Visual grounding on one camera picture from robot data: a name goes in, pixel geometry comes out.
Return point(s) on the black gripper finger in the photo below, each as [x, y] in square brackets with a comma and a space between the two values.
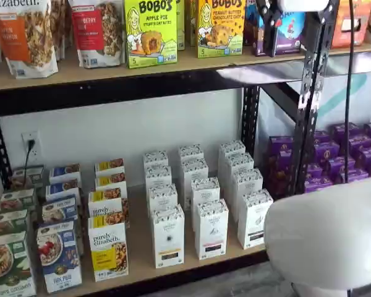
[323, 28]
[270, 31]

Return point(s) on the white box yellow strip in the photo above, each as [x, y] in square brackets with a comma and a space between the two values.
[155, 158]
[158, 176]
[162, 198]
[168, 238]

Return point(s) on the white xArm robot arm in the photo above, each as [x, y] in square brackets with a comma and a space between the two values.
[327, 235]

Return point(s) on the orange snack box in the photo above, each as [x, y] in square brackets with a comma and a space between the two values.
[343, 24]

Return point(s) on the purple Z Bar box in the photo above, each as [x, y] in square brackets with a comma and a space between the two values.
[292, 31]

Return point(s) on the black metal shelf rack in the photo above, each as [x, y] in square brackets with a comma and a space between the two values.
[365, 49]
[111, 96]

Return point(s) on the yellow Bobo's peanut butter box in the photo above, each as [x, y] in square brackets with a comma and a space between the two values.
[221, 31]

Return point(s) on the green Bobo's apple pie box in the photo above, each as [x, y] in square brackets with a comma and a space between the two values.
[151, 34]
[180, 24]

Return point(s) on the white box black strip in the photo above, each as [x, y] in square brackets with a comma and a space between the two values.
[232, 148]
[247, 184]
[253, 219]
[239, 164]

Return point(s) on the white box pink strip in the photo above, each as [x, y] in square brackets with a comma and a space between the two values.
[211, 232]
[190, 152]
[195, 170]
[205, 191]

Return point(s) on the wooden shelf board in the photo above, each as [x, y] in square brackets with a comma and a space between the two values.
[96, 75]
[139, 247]

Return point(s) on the yellow purely elizabeth box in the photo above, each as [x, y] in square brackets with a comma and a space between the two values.
[109, 165]
[111, 182]
[106, 204]
[108, 247]

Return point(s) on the blue flax cereal box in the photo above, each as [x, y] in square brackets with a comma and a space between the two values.
[60, 256]
[58, 210]
[62, 190]
[65, 173]

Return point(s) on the green cereal box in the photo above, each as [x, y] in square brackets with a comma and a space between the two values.
[9, 266]
[17, 199]
[7, 221]
[29, 176]

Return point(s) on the red purely elizabeth granola bag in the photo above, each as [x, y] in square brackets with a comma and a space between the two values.
[96, 34]

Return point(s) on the orange purely elizabeth granola bag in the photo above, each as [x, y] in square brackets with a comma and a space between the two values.
[60, 24]
[24, 37]

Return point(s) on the white wall outlet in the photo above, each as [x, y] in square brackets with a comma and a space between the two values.
[35, 154]

